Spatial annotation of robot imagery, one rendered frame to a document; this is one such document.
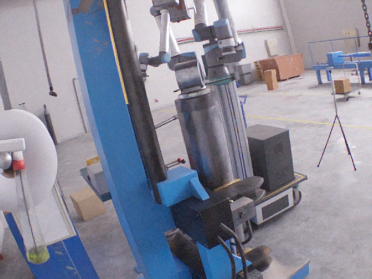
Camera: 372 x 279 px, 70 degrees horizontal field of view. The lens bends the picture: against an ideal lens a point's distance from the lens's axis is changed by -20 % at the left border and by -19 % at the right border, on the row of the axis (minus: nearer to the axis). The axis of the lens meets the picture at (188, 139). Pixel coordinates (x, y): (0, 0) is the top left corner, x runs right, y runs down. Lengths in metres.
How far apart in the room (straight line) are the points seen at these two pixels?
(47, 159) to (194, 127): 0.92
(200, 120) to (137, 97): 0.38
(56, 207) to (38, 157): 0.34
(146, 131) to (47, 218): 0.56
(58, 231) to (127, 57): 0.74
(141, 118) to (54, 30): 11.30
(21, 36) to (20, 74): 1.50
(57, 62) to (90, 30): 10.88
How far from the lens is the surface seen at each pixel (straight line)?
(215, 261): 1.49
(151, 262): 1.65
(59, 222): 1.12
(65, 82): 12.22
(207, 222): 1.31
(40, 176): 0.81
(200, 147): 1.58
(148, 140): 1.33
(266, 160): 2.92
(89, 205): 4.26
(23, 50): 12.33
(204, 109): 1.54
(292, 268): 2.29
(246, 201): 1.45
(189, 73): 1.55
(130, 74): 1.30
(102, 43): 1.41
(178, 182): 1.38
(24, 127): 0.80
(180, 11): 1.78
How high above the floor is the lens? 1.65
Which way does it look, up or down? 14 degrees down
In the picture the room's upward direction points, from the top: 14 degrees counter-clockwise
